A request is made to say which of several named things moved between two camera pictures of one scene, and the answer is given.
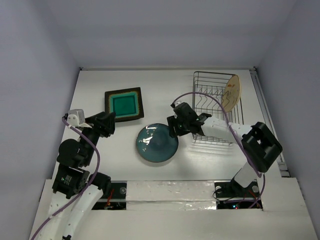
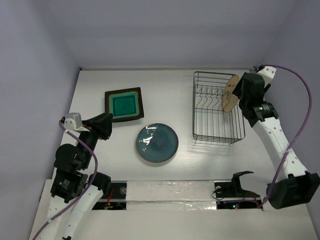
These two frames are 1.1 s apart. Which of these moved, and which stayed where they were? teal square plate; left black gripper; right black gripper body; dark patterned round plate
Moved: right black gripper body
Stayed: teal square plate; left black gripper; dark patterned round plate
